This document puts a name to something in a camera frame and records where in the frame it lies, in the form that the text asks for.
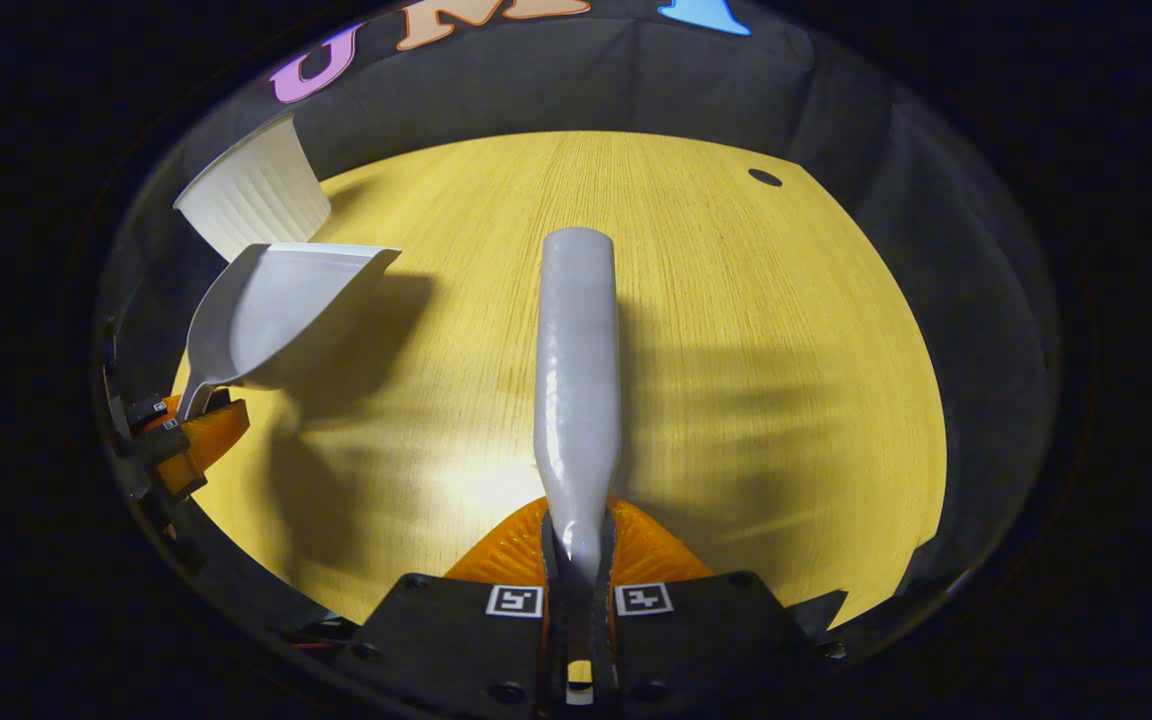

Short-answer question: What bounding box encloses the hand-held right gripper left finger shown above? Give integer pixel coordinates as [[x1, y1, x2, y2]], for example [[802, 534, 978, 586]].
[[356, 497, 549, 720]]

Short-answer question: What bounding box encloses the wooden desktop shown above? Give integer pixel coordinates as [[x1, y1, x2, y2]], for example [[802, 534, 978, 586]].
[[171, 130, 947, 626]]

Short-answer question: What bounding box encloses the grey plastic dustpan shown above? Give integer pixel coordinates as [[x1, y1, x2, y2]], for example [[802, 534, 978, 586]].
[[176, 242, 403, 422]]

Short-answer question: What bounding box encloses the small grey broom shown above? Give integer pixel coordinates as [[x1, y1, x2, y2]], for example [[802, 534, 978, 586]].
[[533, 227, 622, 706]]

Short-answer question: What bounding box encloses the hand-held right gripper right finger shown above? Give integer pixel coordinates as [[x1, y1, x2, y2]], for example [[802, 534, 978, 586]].
[[601, 497, 822, 717]]

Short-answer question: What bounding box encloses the white ribbed garbage bin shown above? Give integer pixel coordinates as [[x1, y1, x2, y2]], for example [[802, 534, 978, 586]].
[[173, 115, 332, 263]]

